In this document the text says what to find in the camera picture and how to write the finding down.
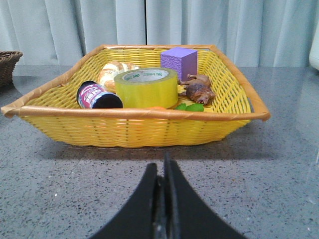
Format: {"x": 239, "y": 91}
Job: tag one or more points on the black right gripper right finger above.
{"x": 188, "y": 216}

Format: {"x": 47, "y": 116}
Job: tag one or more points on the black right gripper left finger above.
{"x": 135, "y": 219}

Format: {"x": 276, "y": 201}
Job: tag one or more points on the yellow tape roll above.
{"x": 147, "y": 87}

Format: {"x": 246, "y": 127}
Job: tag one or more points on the green toy leaves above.
{"x": 191, "y": 108}

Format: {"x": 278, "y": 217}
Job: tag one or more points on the orange toy carrot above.
{"x": 156, "y": 108}

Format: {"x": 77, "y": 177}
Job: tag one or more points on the brown toy lion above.
{"x": 198, "y": 89}

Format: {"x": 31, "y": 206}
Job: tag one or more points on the black pink-labelled jar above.
{"x": 91, "y": 95}

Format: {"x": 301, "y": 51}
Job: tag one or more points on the yellow woven basket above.
{"x": 53, "y": 109}

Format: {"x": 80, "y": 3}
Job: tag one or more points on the bread roll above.
{"x": 110, "y": 71}

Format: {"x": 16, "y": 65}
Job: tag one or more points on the purple foam cube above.
{"x": 183, "y": 60}

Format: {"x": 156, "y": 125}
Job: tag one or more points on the brown wicker basket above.
{"x": 8, "y": 60}

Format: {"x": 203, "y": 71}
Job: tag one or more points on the pale curtain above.
{"x": 252, "y": 33}

